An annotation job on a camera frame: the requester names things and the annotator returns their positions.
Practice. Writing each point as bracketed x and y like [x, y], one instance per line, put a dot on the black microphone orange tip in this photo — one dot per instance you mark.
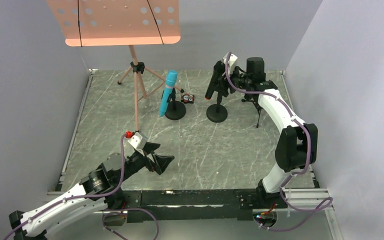
[218, 71]

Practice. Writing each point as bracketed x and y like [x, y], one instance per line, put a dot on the black shock mount tripod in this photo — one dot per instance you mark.
[253, 98]

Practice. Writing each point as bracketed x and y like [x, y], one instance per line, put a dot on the pink music stand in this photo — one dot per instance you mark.
[97, 23]

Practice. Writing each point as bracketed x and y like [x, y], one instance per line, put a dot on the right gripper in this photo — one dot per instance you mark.
[218, 72]

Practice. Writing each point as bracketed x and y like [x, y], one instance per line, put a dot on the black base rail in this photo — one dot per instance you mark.
[143, 205]

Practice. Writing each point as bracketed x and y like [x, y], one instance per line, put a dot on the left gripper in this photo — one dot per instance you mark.
[148, 158]

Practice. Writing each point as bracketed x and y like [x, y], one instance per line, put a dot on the black round-base mic stand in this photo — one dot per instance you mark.
[176, 110]

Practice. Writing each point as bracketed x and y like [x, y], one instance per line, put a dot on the blue microphone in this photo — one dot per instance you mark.
[170, 82]

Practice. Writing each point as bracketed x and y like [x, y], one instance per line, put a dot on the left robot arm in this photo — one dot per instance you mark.
[99, 190]

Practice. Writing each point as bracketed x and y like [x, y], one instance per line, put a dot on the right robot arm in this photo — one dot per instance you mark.
[296, 148]

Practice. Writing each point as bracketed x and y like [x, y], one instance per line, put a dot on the black tall mic stand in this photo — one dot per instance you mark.
[217, 113]

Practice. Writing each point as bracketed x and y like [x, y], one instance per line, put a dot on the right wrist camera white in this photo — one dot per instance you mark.
[231, 62]

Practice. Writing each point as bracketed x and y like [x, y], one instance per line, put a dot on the small red black cube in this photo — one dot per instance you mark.
[188, 98]

